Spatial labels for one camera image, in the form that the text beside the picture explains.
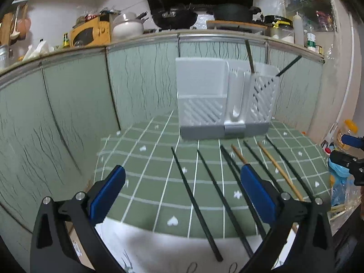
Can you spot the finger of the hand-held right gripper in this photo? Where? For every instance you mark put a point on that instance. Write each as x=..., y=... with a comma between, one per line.
x=354, y=141
x=342, y=157

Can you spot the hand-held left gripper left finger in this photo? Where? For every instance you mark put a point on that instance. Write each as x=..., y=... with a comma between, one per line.
x=109, y=193

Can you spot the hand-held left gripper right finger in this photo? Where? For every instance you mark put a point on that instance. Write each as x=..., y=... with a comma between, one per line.
x=257, y=193

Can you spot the white grey utensil holder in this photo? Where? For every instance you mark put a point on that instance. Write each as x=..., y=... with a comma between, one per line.
x=199, y=76

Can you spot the orange-lidded bottle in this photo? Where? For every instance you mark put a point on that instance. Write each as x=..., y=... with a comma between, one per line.
x=348, y=128

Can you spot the blue plastic package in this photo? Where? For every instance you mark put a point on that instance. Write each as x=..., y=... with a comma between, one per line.
x=339, y=187

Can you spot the white pipe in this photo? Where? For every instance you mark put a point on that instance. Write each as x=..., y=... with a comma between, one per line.
x=349, y=91

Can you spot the green checked tablecloth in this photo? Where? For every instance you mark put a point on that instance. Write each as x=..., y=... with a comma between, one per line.
x=159, y=159

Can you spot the green glass kitchen cabinet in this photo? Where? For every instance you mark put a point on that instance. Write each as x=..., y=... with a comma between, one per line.
x=71, y=105

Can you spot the white bottle green label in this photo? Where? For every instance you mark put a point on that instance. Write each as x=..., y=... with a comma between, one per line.
x=311, y=41

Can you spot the clear jar white powder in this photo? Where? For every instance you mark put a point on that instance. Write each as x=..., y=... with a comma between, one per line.
x=287, y=38

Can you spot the purple packet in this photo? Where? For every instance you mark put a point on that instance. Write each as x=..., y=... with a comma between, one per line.
x=324, y=21

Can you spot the white squeeze bottle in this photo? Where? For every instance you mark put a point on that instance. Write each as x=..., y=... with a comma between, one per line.
x=298, y=30

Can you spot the grey-brown chopstick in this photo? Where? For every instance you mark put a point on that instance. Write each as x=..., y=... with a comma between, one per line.
x=249, y=57

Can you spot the black electric cooker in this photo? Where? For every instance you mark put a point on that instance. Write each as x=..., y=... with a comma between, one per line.
x=277, y=20

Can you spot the green glass bottle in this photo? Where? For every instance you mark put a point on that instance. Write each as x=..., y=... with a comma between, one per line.
x=66, y=40

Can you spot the yellow microwave oven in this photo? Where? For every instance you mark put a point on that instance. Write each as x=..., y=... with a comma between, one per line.
x=88, y=32

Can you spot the white rice cooker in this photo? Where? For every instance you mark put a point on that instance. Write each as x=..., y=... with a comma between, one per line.
x=128, y=30

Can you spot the wooden cutting board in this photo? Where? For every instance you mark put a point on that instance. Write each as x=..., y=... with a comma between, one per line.
x=236, y=25

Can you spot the black cooking pot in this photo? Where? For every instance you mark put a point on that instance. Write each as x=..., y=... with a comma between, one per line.
x=233, y=12

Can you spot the black wok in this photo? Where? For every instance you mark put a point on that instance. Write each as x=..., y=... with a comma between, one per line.
x=173, y=17

